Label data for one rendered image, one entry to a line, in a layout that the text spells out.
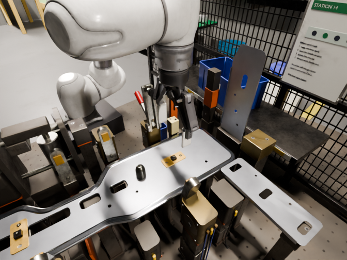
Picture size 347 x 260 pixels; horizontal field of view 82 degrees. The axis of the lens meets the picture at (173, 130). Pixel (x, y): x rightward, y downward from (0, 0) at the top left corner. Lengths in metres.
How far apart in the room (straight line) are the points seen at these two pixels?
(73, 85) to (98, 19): 0.85
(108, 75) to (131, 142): 0.40
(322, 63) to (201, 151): 0.52
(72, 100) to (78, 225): 0.70
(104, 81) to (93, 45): 0.88
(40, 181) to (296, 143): 0.90
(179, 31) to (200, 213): 0.42
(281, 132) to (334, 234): 0.47
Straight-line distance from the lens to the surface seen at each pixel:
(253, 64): 0.68
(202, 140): 0.79
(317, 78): 0.91
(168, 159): 0.71
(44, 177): 0.83
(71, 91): 1.15
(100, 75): 1.18
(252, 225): 0.97
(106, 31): 0.32
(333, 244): 1.08
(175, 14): 0.41
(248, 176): 0.71
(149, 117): 0.72
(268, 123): 0.90
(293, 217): 0.68
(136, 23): 0.34
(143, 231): 0.59
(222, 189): 0.68
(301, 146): 0.84
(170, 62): 0.46
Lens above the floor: 1.53
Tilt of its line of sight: 40 degrees down
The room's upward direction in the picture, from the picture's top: straight up
